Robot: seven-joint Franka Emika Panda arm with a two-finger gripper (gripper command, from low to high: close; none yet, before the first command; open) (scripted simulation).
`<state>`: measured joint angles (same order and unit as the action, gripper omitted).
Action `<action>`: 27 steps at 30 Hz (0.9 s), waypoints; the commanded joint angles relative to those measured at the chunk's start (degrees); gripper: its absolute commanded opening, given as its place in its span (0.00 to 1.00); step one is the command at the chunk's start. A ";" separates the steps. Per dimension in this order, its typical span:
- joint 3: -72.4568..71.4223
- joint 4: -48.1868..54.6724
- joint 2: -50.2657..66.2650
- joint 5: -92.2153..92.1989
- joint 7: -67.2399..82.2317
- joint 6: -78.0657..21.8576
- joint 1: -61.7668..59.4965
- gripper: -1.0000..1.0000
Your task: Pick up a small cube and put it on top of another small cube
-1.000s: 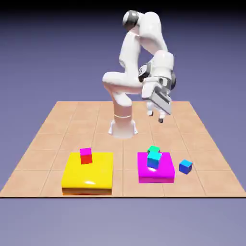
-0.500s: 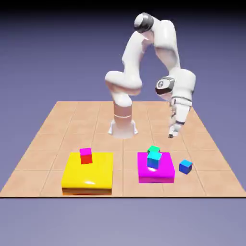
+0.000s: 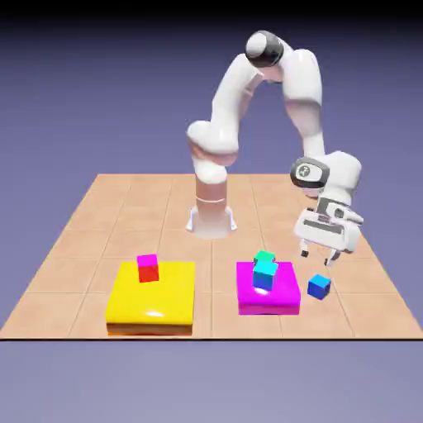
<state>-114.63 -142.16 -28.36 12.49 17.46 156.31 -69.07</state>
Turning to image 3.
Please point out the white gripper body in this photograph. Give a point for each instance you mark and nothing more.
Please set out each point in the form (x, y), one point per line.
(325, 231)

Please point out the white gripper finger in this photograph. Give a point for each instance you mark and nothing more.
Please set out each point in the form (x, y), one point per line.
(304, 248)
(332, 257)

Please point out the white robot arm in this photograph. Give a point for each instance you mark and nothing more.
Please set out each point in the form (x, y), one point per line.
(302, 99)

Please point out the small blue cube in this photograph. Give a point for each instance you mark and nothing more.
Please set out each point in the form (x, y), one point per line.
(319, 287)

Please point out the small green cube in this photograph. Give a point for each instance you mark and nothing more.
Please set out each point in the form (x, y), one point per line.
(263, 255)

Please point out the small cyan cube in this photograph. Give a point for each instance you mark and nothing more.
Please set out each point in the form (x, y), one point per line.
(264, 276)

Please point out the small red cube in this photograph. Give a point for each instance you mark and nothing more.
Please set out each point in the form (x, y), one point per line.
(148, 269)

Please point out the large magenta box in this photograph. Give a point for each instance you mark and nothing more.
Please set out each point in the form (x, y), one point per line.
(281, 297)

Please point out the large yellow box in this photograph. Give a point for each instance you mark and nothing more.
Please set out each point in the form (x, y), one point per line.
(152, 297)

